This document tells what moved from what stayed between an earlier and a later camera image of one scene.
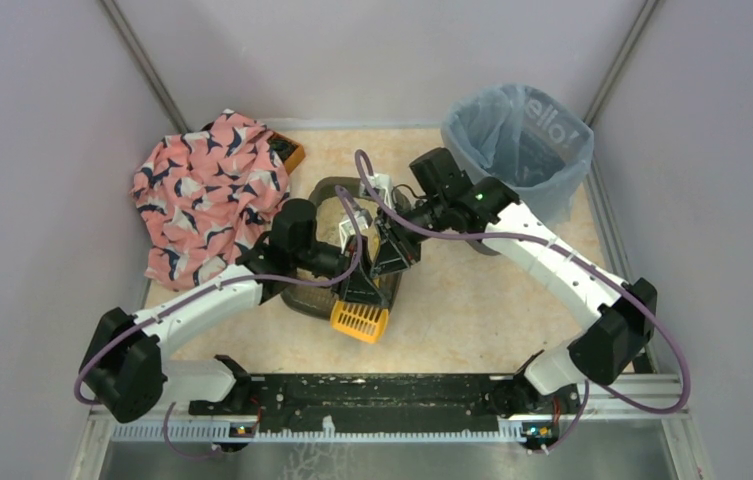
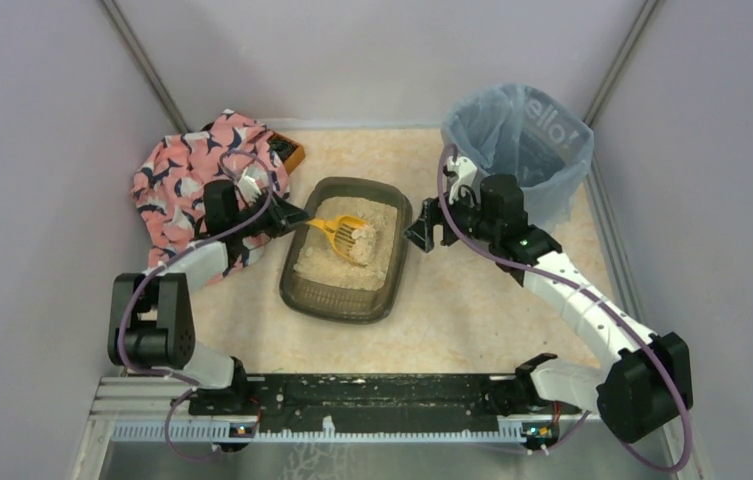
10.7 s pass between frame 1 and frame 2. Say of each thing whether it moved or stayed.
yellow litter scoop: moved
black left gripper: moved
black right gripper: moved
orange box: stayed
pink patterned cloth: stayed
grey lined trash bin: stayed
